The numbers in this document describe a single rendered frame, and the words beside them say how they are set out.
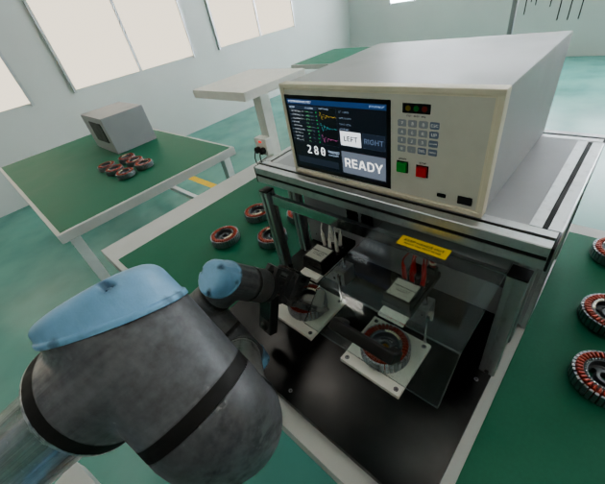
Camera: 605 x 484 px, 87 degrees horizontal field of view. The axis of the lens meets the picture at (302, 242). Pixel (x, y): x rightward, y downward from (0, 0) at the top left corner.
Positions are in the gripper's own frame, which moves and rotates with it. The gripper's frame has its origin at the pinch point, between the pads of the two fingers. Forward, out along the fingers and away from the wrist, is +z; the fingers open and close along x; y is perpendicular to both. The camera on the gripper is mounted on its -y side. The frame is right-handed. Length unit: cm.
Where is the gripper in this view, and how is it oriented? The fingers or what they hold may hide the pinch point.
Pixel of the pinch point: (308, 301)
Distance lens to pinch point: 90.0
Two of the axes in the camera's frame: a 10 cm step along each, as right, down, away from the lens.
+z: 5.7, 2.2, 7.9
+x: -7.3, -3.2, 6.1
